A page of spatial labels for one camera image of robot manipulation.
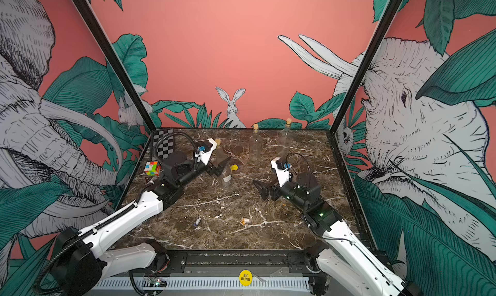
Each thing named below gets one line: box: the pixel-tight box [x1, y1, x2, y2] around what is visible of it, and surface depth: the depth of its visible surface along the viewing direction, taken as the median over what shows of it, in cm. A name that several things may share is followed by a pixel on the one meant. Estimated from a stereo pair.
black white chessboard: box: [151, 127, 174, 161], surface depth 110 cm
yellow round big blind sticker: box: [238, 269, 253, 287], surface depth 72 cm
